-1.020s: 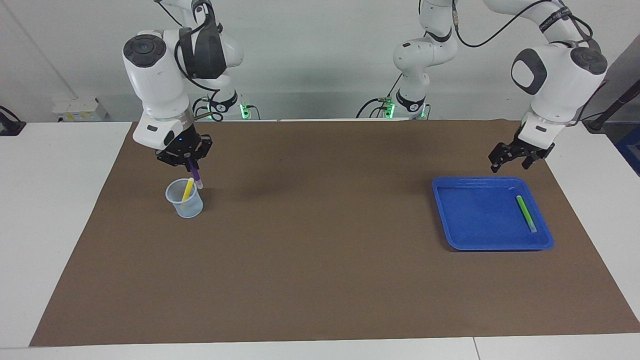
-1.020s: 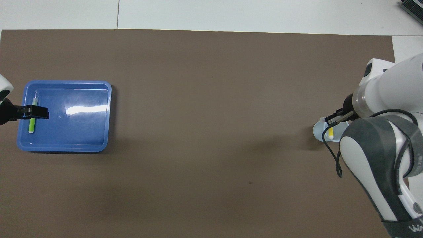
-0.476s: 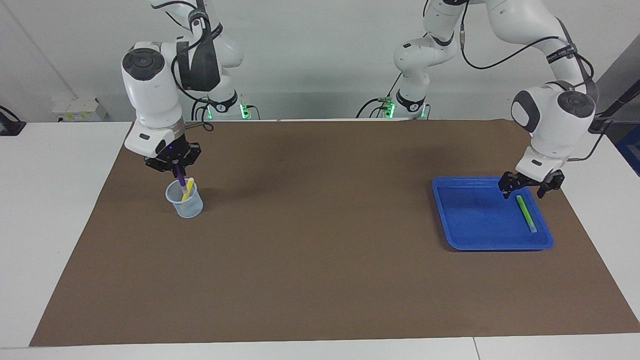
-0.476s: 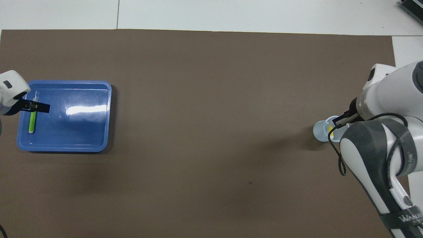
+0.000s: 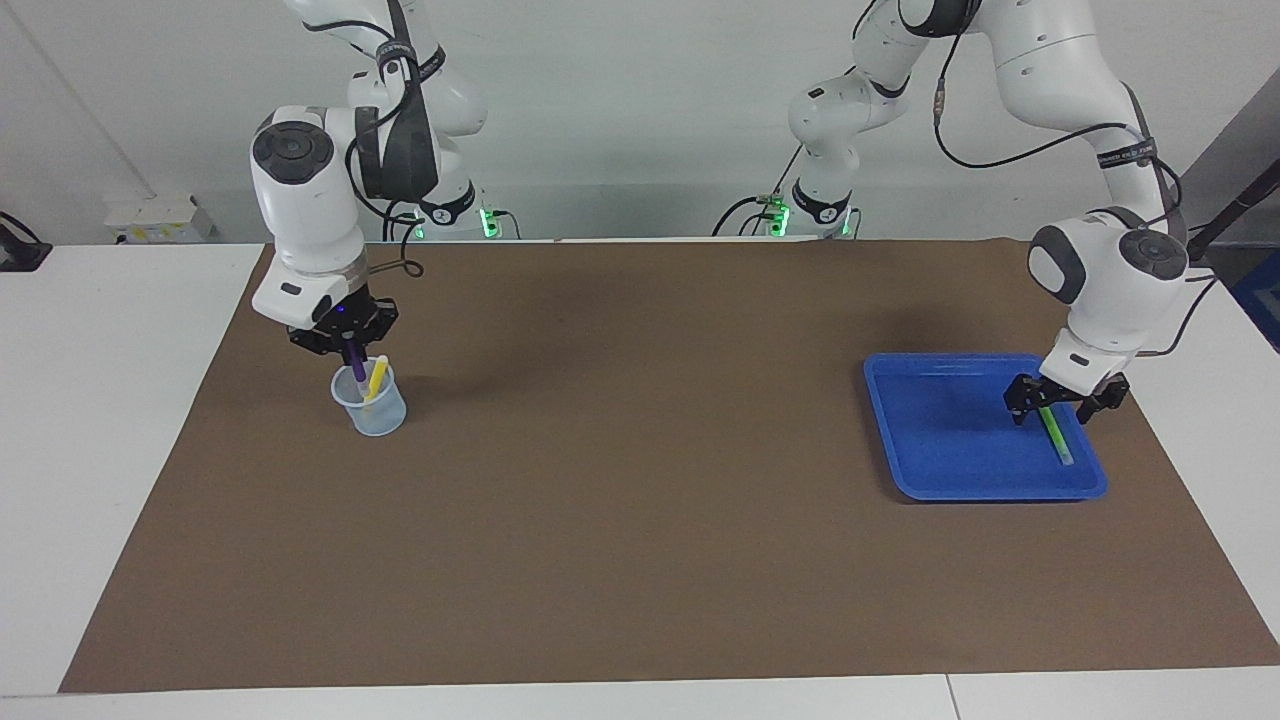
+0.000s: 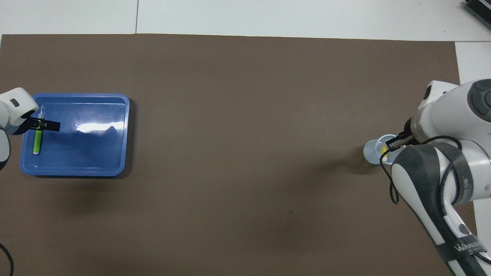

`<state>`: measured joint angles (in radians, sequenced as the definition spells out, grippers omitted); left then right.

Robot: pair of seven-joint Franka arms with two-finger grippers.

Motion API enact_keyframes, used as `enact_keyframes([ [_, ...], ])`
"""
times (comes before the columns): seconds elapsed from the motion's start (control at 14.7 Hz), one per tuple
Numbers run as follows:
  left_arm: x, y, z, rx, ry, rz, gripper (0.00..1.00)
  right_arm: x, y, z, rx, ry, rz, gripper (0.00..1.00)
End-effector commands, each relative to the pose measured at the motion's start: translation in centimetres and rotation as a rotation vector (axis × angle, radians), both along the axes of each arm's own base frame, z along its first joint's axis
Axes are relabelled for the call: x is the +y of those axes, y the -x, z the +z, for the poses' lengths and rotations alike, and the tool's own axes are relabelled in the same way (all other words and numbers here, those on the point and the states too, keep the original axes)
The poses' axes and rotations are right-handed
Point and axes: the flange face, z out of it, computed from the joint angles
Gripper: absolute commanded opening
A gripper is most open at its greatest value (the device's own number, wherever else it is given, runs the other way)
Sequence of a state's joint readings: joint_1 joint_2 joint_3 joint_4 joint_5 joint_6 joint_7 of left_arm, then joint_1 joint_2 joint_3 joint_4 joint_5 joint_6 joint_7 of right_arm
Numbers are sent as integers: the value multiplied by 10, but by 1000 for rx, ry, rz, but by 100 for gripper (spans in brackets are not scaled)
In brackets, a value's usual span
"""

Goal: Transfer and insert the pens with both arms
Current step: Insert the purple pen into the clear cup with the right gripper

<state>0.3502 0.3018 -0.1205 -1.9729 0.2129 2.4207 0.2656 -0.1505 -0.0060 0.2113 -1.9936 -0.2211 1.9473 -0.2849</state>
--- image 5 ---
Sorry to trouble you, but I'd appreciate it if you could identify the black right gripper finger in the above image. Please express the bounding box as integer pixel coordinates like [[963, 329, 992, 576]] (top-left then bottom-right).
[[353, 298, 400, 353], [287, 328, 348, 359]]

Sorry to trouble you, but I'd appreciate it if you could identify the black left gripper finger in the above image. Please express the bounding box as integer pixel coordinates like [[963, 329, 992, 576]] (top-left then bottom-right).
[[1074, 374, 1132, 424], [1003, 375, 1048, 427]]

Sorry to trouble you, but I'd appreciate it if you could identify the green pen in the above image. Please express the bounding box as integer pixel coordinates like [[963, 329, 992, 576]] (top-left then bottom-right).
[[1038, 405, 1076, 467]]

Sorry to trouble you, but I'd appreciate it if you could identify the blue plastic tray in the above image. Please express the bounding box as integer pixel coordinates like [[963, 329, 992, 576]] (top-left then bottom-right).
[[863, 352, 1109, 503]]

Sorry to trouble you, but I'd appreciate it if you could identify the translucent plastic cup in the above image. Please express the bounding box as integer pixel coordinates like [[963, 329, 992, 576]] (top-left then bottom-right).
[[331, 357, 408, 438]]

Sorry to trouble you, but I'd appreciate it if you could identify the blue box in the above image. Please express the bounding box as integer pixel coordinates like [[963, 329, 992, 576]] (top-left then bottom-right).
[[1232, 250, 1280, 353]]

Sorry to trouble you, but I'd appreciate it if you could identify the white power strip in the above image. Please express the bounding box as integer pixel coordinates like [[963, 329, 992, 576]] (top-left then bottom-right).
[[103, 193, 218, 245]]

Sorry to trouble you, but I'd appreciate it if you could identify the black stand leg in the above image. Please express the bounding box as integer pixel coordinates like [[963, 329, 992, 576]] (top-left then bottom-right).
[[1185, 160, 1280, 267]]

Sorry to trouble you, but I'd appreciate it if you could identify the black clamp base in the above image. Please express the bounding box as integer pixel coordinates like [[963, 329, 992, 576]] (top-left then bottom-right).
[[0, 212, 53, 273]]

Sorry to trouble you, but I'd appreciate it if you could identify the brown table mat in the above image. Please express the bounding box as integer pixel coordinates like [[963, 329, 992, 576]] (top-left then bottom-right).
[[58, 238, 1280, 694]]

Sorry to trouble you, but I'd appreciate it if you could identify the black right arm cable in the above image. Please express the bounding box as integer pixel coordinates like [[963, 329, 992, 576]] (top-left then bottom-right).
[[300, 0, 425, 279]]

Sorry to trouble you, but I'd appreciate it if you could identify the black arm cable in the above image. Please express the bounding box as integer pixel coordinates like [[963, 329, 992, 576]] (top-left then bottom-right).
[[300, 0, 425, 279], [935, 30, 1216, 356]]

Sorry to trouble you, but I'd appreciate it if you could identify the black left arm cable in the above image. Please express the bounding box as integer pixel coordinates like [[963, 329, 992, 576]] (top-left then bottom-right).
[[935, 30, 1216, 356]]

